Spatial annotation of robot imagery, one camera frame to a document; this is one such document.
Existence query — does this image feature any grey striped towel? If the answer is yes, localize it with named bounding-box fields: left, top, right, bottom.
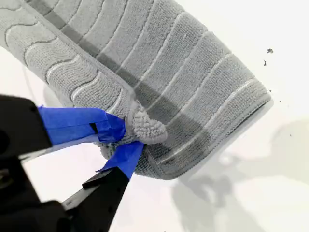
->
left=0, top=0, right=275, bottom=181

